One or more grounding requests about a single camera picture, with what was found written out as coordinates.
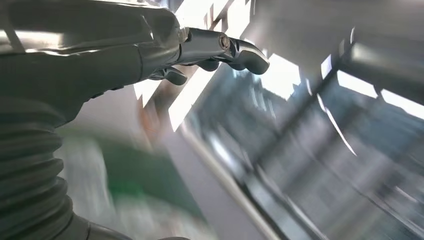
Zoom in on dark framed window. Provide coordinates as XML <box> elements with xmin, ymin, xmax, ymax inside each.
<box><xmin>132</xmin><ymin>0</ymin><xmax>424</xmax><ymax>240</ymax></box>

